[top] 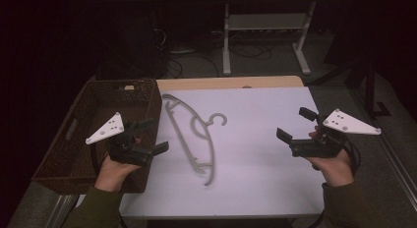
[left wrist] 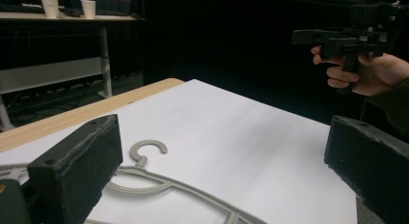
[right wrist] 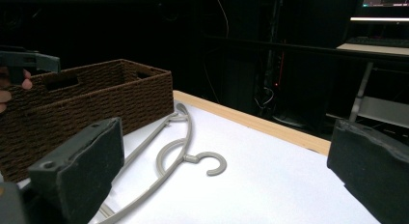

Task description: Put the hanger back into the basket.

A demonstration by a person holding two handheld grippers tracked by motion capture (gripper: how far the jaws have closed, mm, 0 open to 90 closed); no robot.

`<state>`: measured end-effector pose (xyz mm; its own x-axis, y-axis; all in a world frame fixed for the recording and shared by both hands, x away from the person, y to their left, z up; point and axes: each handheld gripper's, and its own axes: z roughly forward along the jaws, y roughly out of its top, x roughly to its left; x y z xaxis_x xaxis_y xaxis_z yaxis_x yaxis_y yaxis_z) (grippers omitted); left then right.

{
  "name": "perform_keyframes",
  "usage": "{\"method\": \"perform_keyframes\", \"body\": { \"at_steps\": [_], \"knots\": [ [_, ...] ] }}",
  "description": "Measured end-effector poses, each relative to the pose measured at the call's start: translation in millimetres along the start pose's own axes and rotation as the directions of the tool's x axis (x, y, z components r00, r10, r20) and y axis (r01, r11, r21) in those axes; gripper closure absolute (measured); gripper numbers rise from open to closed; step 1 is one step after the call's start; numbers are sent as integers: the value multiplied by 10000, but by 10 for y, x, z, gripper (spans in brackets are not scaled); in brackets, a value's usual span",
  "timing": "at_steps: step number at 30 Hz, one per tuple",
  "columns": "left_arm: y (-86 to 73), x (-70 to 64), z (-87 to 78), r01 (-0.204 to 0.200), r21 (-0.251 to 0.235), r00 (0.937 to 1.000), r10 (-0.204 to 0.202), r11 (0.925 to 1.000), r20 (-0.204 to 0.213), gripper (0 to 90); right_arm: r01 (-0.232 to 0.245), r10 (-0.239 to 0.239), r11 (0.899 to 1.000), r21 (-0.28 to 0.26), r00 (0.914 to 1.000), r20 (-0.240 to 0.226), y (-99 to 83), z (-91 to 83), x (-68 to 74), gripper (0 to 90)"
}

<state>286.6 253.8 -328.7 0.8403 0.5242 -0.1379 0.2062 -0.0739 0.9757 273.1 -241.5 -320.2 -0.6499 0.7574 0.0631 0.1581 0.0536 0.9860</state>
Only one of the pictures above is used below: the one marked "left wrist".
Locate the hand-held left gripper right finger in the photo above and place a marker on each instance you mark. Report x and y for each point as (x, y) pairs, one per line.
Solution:
(373, 162)

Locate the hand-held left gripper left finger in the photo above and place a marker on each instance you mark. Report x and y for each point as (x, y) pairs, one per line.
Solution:
(80, 166)

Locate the grey plastic clothes hanger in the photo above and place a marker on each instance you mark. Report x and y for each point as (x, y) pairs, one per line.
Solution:
(180, 185)

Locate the white-legged office desk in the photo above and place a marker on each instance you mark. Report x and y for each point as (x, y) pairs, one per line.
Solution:
(48, 72)

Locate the black computer mouse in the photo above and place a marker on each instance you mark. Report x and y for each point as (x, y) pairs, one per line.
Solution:
(71, 12)

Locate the white paper cup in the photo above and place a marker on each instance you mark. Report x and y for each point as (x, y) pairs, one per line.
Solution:
(49, 6)
(88, 9)

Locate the black keyboard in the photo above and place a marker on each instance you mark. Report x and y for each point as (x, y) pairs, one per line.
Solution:
(19, 8)

